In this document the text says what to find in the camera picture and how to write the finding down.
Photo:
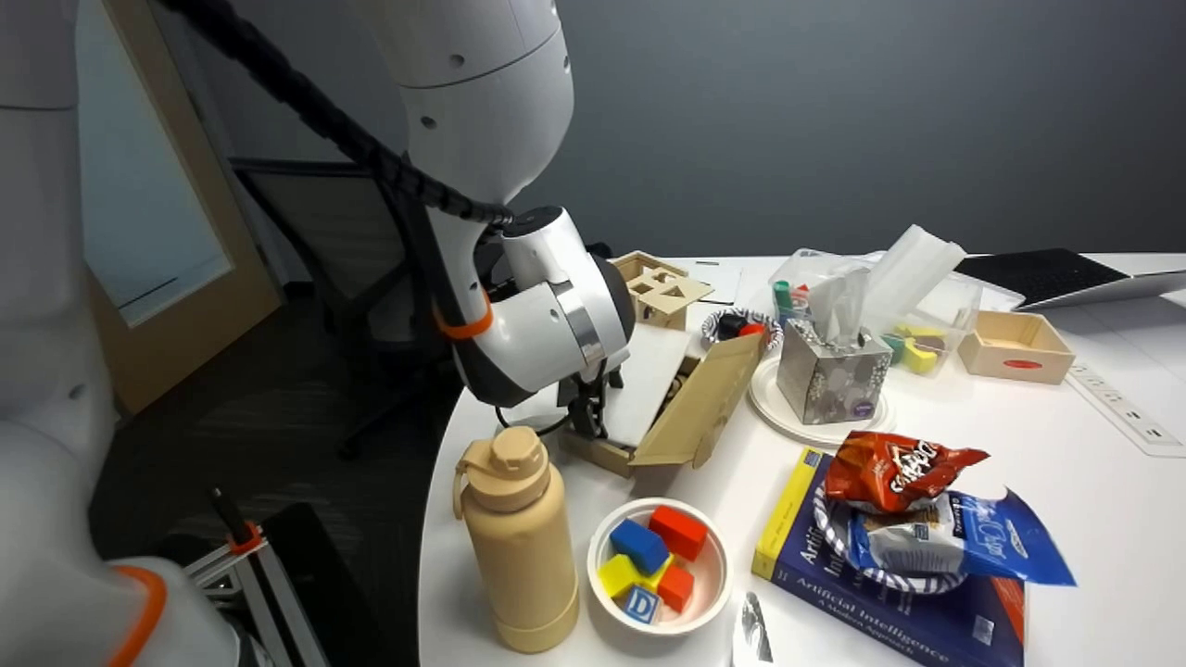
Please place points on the blue and yellow book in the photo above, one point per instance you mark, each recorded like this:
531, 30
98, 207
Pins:
935, 619

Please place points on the wooden framed whiteboard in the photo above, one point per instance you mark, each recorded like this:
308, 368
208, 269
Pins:
172, 262

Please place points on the blue plastic bag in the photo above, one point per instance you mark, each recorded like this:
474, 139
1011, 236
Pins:
1005, 538

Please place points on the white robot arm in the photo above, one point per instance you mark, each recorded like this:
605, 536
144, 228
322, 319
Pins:
487, 93

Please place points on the black laptop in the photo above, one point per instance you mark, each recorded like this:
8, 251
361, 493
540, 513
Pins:
1061, 274

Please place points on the wooden shape sorter box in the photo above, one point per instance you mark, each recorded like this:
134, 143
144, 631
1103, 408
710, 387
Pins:
661, 290

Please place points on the orange wooden block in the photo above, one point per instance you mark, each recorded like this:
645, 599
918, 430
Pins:
678, 587

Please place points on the red chips bag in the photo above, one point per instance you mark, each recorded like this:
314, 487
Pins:
890, 473

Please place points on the yellow tape roll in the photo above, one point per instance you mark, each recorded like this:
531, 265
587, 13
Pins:
922, 351

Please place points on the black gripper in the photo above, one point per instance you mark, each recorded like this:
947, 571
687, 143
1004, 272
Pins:
584, 403

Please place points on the blue wooden block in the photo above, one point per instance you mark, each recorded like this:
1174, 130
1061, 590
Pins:
639, 543

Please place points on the beige water bottle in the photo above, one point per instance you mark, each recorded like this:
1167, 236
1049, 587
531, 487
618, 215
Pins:
516, 516

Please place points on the red wooden block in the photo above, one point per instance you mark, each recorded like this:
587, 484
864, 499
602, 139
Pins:
680, 531

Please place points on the open cardboard box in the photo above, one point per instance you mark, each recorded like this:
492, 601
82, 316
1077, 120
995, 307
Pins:
687, 424

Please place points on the grey tissue box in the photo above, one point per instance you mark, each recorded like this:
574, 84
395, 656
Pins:
832, 378

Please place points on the white styrofoam sheet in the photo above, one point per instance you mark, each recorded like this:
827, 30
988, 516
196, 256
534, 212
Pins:
649, 368

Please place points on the small wooden tray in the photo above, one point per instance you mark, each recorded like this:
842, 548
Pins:
1019, 347

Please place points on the white tissue paper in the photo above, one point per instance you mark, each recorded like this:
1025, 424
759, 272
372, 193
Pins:
872, 296

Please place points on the white bowl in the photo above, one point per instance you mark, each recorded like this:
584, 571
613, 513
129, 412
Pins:
642, 608

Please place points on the yellow wooden block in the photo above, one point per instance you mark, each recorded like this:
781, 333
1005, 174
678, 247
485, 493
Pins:
618, 574

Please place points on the white round plate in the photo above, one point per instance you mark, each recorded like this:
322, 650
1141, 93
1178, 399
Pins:
766, 399

